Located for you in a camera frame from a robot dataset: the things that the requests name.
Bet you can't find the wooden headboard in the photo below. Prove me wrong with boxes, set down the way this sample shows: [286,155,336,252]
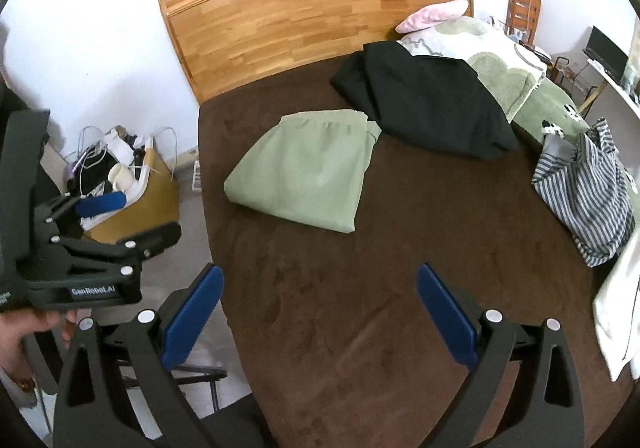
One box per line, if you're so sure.
[158,0,474,105]

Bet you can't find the person's left hand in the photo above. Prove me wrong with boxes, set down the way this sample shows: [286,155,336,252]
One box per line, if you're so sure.
[0,308,78,381]

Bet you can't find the white desk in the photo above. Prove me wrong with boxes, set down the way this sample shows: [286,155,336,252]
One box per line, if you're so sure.
[580,58,640,121]

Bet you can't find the white fleece jacket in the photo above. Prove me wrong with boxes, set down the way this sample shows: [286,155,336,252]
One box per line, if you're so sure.
[592,228,640,383]

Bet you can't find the yellow basket with clutter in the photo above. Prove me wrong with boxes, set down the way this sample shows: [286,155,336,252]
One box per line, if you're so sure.
[82,135,181,245]

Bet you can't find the green cow-print quilt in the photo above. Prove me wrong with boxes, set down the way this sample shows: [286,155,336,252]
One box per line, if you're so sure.
[512,76,640,209]

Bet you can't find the black stool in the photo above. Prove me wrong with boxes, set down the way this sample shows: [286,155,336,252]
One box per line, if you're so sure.
[115,360,228,414]

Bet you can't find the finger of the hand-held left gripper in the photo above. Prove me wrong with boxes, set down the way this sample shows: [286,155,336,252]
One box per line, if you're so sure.
[32,191,128,236]
[30,222,182,286]

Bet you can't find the pink cloth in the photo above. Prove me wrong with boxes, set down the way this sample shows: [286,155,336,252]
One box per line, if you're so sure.
[395,0,469,34]

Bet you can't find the black monitor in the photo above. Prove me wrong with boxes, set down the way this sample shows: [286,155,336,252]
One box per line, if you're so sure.
[584,26,630,79]

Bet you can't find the black wire basket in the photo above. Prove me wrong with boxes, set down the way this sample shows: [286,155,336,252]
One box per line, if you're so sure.
[547,56,586,92]

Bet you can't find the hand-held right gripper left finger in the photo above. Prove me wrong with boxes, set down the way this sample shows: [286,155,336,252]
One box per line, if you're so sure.
[52,264,225,448]

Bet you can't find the wooden chair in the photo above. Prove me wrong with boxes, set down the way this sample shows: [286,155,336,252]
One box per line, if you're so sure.
[507,0,542,46]

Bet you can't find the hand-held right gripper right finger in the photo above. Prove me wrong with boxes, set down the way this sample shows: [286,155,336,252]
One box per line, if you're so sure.
[417,263,586,448]

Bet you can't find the white cup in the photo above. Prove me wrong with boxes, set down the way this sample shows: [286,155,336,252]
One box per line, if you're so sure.
[107,163,135,193]

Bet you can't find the tangle of charger cables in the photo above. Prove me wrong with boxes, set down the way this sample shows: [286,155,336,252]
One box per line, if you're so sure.
[65,125,178,199]

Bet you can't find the grey striped shirt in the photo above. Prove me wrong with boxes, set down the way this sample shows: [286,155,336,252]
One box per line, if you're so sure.
[531,117,637,269]

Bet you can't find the green zip jacket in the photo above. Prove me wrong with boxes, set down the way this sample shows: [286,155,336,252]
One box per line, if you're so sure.
[223,109,383,235]

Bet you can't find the white green floral pillow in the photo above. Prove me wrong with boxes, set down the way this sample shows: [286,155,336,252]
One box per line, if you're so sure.
[397,16,546,124]

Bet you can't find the black garment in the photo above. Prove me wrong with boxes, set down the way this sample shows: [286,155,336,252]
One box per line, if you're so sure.
[330,42,520,160]

